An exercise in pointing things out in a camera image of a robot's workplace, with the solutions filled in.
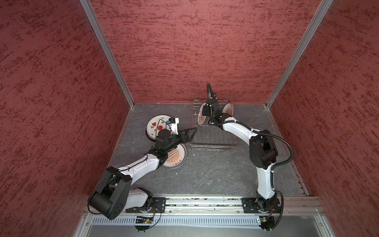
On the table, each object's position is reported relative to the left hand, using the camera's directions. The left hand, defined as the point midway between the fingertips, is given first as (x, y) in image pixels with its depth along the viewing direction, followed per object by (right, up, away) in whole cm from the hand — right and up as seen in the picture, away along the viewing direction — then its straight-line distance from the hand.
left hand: (192, 132), depth 80 cm
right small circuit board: (+37, -43, -9) cm, 58 cm away
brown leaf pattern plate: (+26, +15, +24) cm, 38 cm away
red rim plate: (-10, -17, +9) cm, 22 cm away
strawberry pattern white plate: (-27, +4, +24) cm, 36 cm away
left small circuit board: (-25, -44, -8) cm, 51 cm away
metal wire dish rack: (+10, -5, +20) cm, 23 cm away
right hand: (+9, +15, +16) cm, 24 cm away
